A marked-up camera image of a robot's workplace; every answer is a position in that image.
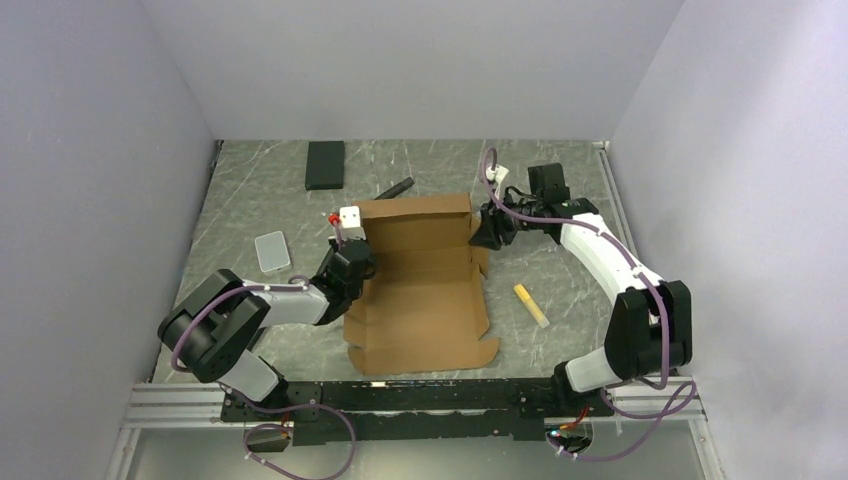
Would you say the black corrugated hose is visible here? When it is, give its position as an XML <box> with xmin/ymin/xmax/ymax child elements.
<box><xmin>372</xmin><ymin>176</ymin><xmax>416</xmax><ymax>201</ymax></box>

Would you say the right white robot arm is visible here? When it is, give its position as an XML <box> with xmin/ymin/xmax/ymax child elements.
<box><xmin>470</xmin><ymin>152</ymin><xmax>693</xmax><ymax>415</ymax></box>

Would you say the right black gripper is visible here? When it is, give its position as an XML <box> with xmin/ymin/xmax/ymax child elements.
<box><xmin>467</xmin><ymin>189</ymin><xmax>542</xmax><ymax>251</ymax></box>

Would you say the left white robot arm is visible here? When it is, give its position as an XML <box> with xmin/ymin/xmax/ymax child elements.
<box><xmin>157</xmin><ymin>240</ymin><xmax>376</xmax><ymax>420</ymax></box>

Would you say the yellow marker pen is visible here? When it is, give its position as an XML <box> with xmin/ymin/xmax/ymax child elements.
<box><xmin>513</xmin><ymin>284</ymin><xmax>550</xmax><ymax>329</ymax></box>

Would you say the clear plastic case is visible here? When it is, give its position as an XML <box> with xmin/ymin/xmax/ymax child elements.
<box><xmin>254</xmin><ymin>231</ymin><xmax>292</xmax><ymax>275</ymax></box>

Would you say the brown cardboard box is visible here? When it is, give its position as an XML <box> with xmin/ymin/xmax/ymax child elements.
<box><xmin>343</xmin><ymin>193</ymin><xmax>500</xmax><ymax>376</ymax></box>

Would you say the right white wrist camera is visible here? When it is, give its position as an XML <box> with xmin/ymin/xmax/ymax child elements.
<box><xmin>483</xmin><ymin>165</ymin><xmax>510</xmax><ymax>185</ymax></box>

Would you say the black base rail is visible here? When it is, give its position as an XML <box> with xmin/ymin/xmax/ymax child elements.
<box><xmin>220</xmin><ymin>377</ymin><xmax>612</xmax><ymax>446</ymax></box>

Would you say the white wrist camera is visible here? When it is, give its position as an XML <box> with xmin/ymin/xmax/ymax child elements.
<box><xmin>483</xmin><ymin>165</ymin><xmax>510</xmax><ymax>185</ymax></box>
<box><xmin>327</xmin><ymin>206</ymin><xmax>367</xmax><ymax>245</ymax></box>

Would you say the black rectangular box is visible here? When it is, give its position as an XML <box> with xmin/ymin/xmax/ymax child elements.
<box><xmin>304</xmin><ymin>141</ymin><xmax>346</xmax><ymax>191</ymax></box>

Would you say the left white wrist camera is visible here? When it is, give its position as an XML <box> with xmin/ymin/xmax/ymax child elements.
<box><xmin>327</xmin><ymin>206</ymin><xmax>367</xmax><ymax>245</ymax></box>

